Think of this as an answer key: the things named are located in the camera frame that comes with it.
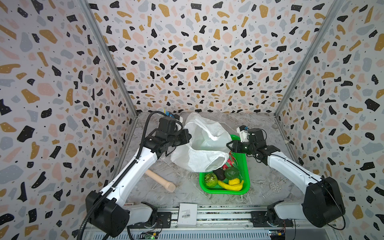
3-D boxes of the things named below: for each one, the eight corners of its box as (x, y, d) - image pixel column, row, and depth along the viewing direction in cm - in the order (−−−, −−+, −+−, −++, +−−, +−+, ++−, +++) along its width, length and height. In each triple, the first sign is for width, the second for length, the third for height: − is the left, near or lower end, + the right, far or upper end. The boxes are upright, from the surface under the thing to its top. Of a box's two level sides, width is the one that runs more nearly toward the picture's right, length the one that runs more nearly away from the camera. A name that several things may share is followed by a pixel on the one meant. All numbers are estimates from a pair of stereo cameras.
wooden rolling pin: (145, 175, 91) (144, 173, 88) (150, 170, 93) (148, 167, 90) (172, 193, 84) (171, 191, 81) (176, 187, 86) (175, 185, 83)
